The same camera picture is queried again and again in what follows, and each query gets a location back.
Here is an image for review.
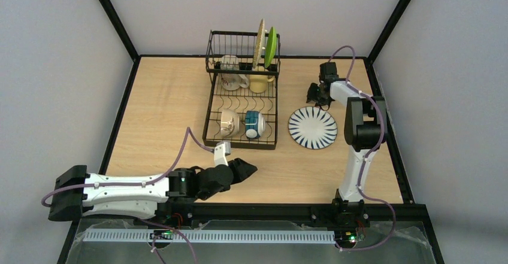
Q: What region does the left controller board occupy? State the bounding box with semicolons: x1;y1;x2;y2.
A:
149;229;174;241

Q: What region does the white slotted cable duct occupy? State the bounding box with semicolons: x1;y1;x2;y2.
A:
83;229;335;244

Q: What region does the white bowl dark rim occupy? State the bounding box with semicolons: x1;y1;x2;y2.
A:
244;110;266;139

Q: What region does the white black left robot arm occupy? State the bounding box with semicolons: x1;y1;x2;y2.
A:
48;158;258;221

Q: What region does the woven bamboo plate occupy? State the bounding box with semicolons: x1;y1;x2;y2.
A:
252;19;265;70

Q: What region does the black wire dish rack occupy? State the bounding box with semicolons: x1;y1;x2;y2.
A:
202;31;281;150

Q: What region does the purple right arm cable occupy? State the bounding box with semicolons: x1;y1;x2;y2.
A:
328;45;397;253

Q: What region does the green plate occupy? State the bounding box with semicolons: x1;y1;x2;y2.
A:
264;27;277;69

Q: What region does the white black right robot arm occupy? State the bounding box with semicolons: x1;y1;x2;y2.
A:
307;62;387;219

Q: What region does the cream ceramic mug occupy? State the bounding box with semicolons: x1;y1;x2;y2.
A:
219;55;250;91

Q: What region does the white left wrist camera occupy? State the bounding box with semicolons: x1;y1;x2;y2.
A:
213;141;231;166

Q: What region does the black aluminium frame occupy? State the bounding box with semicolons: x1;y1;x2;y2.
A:
57;0;445;264

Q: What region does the blue striped white plate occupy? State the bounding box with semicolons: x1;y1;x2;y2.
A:
288;106;338;150

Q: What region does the controller board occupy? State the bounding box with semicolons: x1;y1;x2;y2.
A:
149;229;174;241
334;228;365;243

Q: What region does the small white patterned bowl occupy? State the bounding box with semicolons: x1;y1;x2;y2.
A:
220;109;240;138

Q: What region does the yellow handled mug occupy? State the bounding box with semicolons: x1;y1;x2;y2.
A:
249;68;276;93

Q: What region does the right controller board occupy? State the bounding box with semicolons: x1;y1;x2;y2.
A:
334;228;365;243

